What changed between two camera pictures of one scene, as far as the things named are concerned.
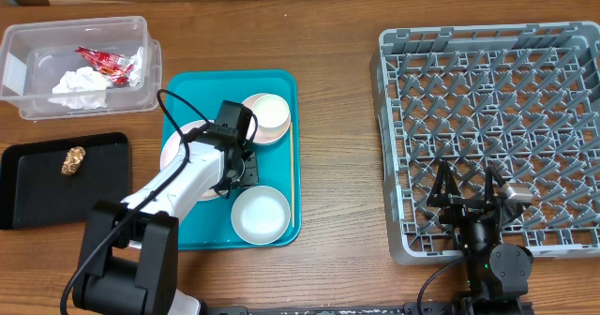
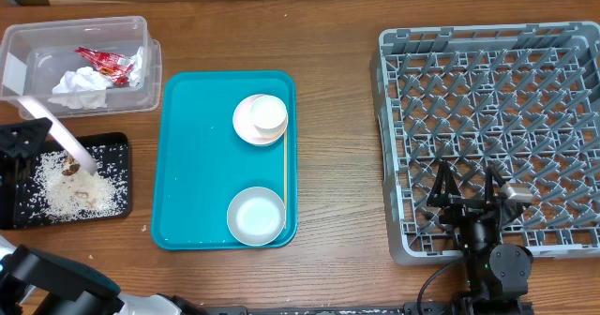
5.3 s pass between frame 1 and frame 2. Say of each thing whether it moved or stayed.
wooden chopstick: moved
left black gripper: moved
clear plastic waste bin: stayed
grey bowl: stayed
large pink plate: moved
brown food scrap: stayed
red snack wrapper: stayed
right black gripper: stayed
